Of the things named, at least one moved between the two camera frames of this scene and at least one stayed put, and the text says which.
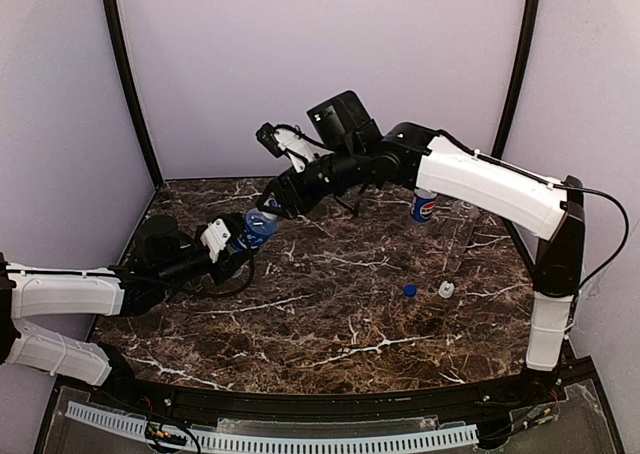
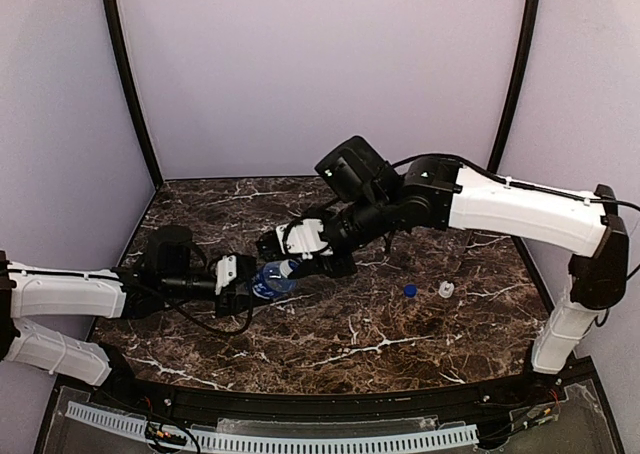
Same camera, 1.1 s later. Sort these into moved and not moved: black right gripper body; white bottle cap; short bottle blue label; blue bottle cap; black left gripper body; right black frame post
Moved: black left gripper body; short bottle blue label; black right gripper body
Not moved: blue bottle cap; right black frame post; white bottle cap
